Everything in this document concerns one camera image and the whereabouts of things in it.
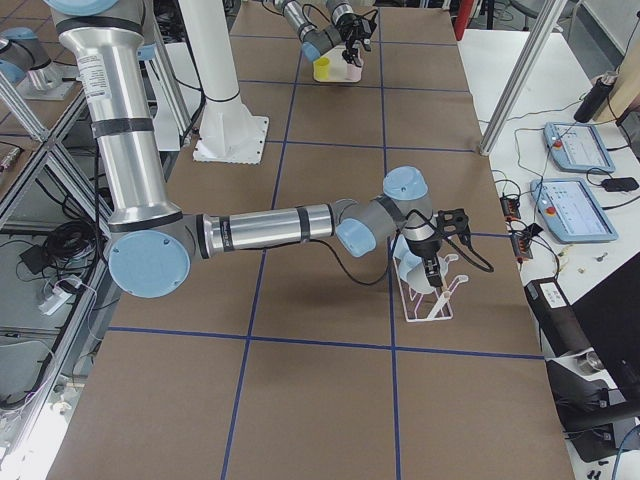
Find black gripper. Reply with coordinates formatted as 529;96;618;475
339;13;378;65
407;233;443;288

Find grey cup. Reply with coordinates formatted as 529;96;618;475
400;264;436;294

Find yellow cup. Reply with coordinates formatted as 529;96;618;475
313;57;331;82

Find pink cup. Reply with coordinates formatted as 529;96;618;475
345;64;362;82

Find cream plastic tray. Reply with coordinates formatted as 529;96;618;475
320;45;364;83

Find black usb hub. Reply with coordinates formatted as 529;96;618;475
509;226;533;263

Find black box with label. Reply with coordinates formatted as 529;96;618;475
524;277;591;356

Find near teach pendant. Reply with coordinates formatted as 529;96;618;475
530;178;618;244

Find teach pendant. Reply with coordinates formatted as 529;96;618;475
530;178;618;244
543;122;615;173

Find black monitor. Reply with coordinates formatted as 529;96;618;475
572;254;639;389

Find far teach pendant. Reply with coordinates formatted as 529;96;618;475
543;122;615;173

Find black water bottle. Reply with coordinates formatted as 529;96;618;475
573;71;618;123

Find white wire cup rack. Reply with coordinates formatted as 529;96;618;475
393;237;469;323

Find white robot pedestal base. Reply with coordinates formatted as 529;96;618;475
179;0;269;164

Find aluminium frame post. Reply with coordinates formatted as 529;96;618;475
478;0;567;156

